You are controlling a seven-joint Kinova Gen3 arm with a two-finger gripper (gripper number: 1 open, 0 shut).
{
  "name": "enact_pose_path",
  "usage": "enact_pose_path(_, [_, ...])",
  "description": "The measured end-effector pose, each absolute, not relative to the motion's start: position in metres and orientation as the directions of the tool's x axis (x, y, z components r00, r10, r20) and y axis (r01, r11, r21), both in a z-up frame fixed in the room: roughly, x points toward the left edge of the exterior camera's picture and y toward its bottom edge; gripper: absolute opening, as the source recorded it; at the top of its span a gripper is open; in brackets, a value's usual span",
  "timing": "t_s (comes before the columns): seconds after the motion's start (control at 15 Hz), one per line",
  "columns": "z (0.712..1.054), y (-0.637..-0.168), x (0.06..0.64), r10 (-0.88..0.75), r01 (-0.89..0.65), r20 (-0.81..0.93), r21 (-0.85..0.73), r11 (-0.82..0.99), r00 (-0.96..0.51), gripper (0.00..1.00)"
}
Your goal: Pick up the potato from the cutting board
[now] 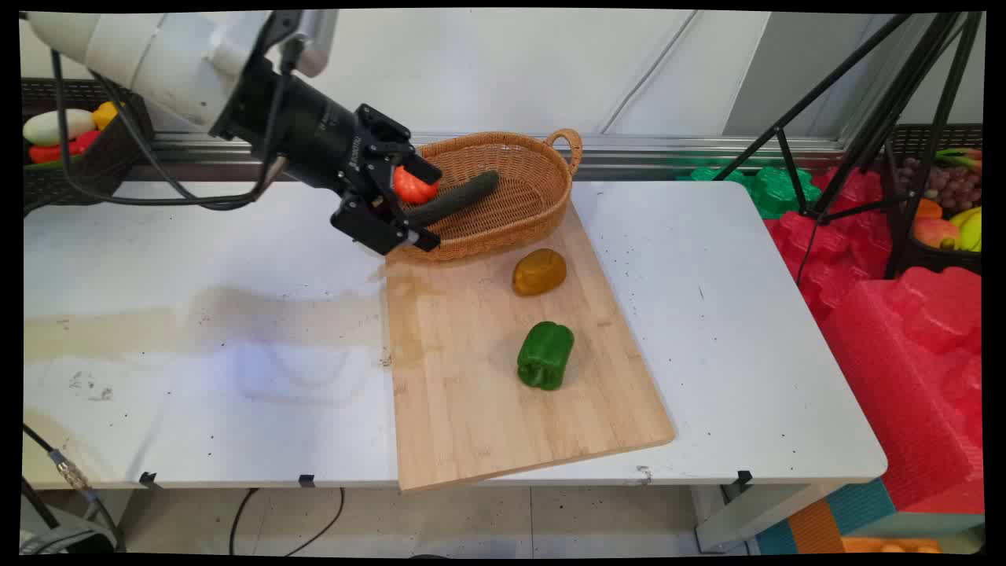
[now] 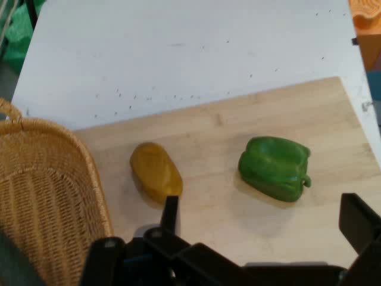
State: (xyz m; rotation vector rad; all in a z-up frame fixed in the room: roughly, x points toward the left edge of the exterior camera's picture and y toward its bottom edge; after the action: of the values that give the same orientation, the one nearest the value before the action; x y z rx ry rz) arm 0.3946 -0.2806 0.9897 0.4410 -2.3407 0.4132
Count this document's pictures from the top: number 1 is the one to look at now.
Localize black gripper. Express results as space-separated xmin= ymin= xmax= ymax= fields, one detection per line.
xmin=211 ymin=59 xmax=443 ymax=257

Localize mustard yellow bell pepper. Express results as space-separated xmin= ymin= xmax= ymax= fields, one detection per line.
xmin=512 ymin=248 xmax=568 ymax=298

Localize red-orange tomato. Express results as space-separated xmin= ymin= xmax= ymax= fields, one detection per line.
xmin=392 ymin=164 xmax=440 ymax=206

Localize dark green cucumber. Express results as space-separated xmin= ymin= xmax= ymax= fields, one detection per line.
xmin=404 ymin=170 xmax=501 ymax=230

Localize green bell pepper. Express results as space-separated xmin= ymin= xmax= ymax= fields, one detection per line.
xmin=516 ymin=320 xmax=576 ymax=392

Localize wooden cutting board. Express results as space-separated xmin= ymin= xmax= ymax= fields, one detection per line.
xmin=383 ymin=200 xmax=677 ymax=493

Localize black woven vegetable basket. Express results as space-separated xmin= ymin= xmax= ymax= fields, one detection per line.
xmin=22 ymin=78 xmax=155 ymax=218

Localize red toy vegetable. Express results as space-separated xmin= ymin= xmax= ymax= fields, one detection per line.
xmin=28 ymin=129 xmax=103 ymax=165

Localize white toy eggplant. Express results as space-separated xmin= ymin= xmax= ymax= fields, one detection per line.
xmin=22 ymin=108 xmax=97 ymax=148

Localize green foam mat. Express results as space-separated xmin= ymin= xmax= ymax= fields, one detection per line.
xmin=677 ymin=164 xmax=823 ymax=220

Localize flat red foam mat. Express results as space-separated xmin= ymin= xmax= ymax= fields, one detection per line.
xmin=766 ymin=166 xmax=898 ymax=324

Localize white table leg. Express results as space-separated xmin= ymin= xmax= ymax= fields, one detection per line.
xmin=690 ymin=480 xmax=835 ymax=553

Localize black fruit crate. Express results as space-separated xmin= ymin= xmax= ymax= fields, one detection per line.
xmin=883 ymin=123 xmax=985 ymax=277

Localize thick red foam block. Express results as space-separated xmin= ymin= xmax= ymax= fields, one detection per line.
xmin=820 ymin=266 xmax=985 ymax=516

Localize red-yellow toy mango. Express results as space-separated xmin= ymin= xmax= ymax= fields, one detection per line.
xmin=912 ymin=217 xmax=962 ymax=251

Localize purple toy grapes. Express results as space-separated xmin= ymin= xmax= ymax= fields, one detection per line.
xmin=899 ymin=156 xmax=983 ymax=214

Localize teal and orange foam mat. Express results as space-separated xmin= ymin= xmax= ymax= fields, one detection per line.
xmin=754 ymin=476 xmax=985 ymax=556

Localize yellow toy banana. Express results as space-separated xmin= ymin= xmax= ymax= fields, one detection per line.
xmin=946 ymin=205 xmax=984 ymax=253

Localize oval wicker basket with handle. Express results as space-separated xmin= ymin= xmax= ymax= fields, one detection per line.
xmin=385 ymin=128 xmax=584 ymax=263

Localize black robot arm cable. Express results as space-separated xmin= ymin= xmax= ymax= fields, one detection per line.
xmin=50 ymin=49 xmax=290 ymax=212

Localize aluminium wall rail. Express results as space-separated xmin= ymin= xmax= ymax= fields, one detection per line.
xmin=148 ymin=130 xmax=859 ymax=183

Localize black cable under table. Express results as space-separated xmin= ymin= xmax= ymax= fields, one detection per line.
xmin=229 ymin=487 xmax=346 ymax=557

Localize cable with metal connector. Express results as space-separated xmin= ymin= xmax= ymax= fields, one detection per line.
xmin=21 ymin=424 xmax=127 ymax=553

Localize black camera tripod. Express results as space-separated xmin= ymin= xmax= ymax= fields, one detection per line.
xmin=710 ymin=11 xmax=985 ymax=285

